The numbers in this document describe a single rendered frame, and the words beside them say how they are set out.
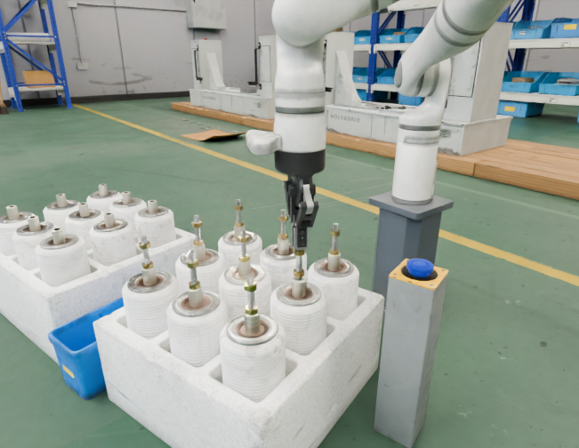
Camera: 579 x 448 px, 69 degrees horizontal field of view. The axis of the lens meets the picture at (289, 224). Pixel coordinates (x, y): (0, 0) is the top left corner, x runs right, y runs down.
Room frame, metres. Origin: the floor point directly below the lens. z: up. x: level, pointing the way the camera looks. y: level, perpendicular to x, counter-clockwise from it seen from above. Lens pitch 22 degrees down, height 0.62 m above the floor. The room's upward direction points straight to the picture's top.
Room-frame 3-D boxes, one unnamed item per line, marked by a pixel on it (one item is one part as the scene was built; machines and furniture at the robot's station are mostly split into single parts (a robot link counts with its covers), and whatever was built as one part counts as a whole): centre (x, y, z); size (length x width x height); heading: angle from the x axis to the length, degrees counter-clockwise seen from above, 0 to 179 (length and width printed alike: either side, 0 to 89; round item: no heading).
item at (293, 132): (0.60, 0.00, 0.53); 0.11 x 0.09 x 0.06; 102
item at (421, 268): (0.57, -0.20, 0.32); 0.04 x 0.04 x 0.02
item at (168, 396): (0.67, 0.08, 0.09); 0.39 x 0.39 x 0.18; 54
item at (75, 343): (0.76, 0.34, 0.06); 0.30 x 0.11 x 0.12; 143
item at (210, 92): (4.76, 0.48, 0.45); 1.61 x 0.57 x 0.74; 38
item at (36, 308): (0.98, 0.51, 0.09); 0.39 x 0.39 x 0.18; 52
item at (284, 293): (0.61, -0.02, 0.25); 0.08 x 0.08 x 0.01
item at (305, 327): (0.61, -0.02, 0.16); 0.10 x 0.10 x 0.18
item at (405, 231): (0.96, -0.30, 0.15); 0.15 x 0.15 x 0.30; 38
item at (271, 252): (0.77, 0.01, 0.25); 0.08 x 0.08 x 0.01
